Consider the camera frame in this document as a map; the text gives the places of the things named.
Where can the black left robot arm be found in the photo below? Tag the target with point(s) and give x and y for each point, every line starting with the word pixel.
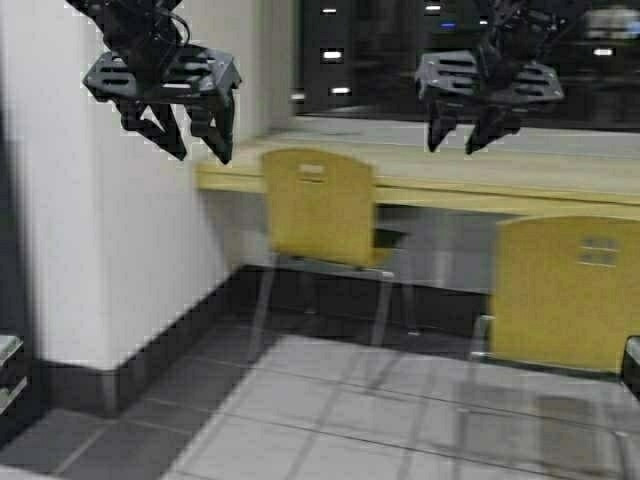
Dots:
pixel 157 16

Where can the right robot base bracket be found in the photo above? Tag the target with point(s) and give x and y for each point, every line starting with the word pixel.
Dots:
pixel 630 366

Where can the long wooden counter table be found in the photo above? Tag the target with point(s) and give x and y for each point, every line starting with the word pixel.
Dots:
pixel 497 180

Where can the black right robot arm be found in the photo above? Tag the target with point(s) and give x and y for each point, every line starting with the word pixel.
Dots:
pixel 525 30

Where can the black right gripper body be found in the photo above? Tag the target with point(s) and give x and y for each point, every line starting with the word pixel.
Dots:
pixel 474 78

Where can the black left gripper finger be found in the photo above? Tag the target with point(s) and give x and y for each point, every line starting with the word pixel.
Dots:
pixel 156 123
pixel 212 116

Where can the yellow wooden chair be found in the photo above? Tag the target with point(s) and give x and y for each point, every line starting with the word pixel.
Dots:
pixel 321 207
pixel 565 293

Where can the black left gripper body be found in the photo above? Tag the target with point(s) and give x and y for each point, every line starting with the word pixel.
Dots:
pixel 155 68

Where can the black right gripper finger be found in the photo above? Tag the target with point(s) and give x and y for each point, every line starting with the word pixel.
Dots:
pixel 493 124
pixel 443 117

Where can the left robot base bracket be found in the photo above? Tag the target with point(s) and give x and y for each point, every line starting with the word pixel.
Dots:
pixel 14 370

